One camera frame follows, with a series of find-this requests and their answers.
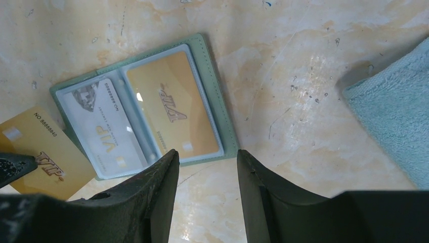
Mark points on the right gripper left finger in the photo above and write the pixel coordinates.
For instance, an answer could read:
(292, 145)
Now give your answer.
(139, 209)

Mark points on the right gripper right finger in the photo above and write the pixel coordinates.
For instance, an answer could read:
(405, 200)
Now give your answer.
(276, 210)

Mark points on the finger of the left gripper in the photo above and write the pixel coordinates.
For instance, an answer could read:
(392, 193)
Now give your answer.
(15, 166)

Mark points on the white credit card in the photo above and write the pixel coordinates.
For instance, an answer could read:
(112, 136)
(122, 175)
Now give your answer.
(99, 121)

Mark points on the yellow credit card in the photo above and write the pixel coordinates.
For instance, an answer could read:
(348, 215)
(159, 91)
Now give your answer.
(167, 93)

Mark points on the light blue towel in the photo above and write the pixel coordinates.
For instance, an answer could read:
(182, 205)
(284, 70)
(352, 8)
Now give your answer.
(393, 108)

